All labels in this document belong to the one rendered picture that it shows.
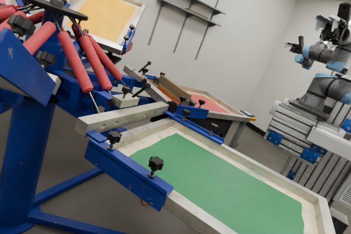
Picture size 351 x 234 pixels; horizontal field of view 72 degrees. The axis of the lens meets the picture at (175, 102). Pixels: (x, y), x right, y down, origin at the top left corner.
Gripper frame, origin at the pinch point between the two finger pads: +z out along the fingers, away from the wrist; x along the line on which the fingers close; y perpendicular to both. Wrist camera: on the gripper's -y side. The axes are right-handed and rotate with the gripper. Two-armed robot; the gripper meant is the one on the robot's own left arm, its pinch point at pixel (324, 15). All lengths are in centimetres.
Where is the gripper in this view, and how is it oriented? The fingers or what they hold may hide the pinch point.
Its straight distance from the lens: 123.5
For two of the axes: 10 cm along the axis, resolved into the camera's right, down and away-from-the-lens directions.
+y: -2.7, 9.5, 1.6
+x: -5.5, -2.9, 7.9
